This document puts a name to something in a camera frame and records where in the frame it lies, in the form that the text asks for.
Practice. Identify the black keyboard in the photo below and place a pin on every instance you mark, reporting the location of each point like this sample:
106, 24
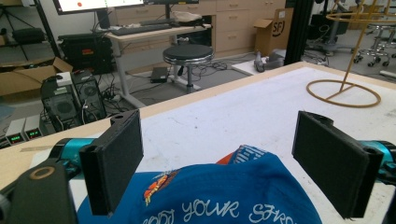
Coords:
140, 29

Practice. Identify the white cloth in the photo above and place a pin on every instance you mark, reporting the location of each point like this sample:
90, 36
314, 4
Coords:
186, 16

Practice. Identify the black flat box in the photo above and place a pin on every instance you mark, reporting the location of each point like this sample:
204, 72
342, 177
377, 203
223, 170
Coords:
159, 74

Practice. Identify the open flat cardboard box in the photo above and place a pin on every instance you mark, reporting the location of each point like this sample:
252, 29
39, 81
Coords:
21, 77

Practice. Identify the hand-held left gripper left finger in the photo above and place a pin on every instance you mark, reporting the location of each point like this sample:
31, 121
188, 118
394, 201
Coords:
116, 161

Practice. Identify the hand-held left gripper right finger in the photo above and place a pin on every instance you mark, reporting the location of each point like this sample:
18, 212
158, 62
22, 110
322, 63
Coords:
330, 161

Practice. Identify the black equipment case stack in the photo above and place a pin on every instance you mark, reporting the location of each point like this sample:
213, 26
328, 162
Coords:
87, 53

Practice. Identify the wooden drawer cabinet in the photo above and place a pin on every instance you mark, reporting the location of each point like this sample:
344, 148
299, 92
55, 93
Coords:
236, 25

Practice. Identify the beige office desk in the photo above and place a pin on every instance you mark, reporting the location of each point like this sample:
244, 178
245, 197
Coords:
146, 34

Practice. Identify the chrome wheeled stool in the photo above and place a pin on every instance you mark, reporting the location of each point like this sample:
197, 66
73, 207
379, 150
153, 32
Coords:
378, 43

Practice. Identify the grey power supply unit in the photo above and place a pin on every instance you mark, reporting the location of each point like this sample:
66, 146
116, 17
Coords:
32, 127
15, 132

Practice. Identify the black round stool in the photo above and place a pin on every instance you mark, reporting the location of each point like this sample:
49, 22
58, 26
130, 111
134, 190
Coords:
188, 53

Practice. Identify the blue baseball cap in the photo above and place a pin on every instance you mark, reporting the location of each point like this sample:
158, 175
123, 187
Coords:
214, 193

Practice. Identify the tall cardboard box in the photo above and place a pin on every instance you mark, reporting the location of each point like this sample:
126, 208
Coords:
274, 34

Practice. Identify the black metal shelf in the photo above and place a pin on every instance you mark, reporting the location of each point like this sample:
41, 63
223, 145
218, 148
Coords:
46, 28

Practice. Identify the grey hand tool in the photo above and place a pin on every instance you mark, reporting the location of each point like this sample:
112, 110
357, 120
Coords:
269, 62

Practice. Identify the black metal pillar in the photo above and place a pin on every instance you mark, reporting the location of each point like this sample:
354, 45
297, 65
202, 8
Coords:
298, 31

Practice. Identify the black computer tower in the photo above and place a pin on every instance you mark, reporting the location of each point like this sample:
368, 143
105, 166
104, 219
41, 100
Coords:
90, 93
60, 107

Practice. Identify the computer monitor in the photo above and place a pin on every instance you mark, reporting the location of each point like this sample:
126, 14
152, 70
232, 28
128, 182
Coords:
93, 4

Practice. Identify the black bag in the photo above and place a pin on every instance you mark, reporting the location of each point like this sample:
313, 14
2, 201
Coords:
28, 35

